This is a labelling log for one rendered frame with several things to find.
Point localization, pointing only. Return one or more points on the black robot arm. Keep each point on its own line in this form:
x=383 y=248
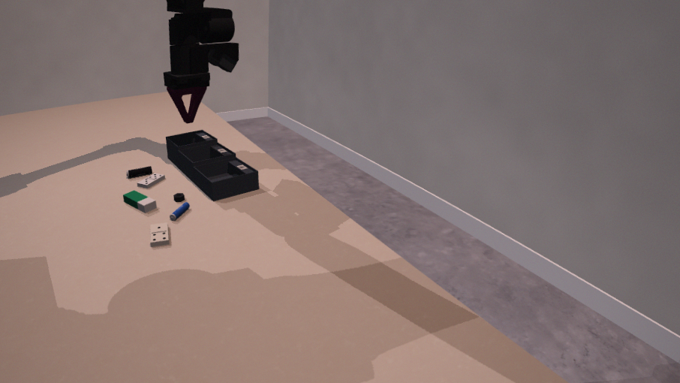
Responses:
x=214 y=26

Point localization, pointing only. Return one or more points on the black rack of bins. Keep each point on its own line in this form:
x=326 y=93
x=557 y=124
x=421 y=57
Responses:
x=212 y=167

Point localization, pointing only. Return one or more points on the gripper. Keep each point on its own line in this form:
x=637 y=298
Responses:
x=180 y=73

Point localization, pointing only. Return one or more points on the blue battery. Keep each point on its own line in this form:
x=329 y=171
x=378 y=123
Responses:
x=179 y=211

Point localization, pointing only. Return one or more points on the green and white eraser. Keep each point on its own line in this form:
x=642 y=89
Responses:
x=139 y=201

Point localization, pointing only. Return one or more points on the white domino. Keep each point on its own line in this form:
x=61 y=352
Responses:
x=159 y=234
x=150 y=180

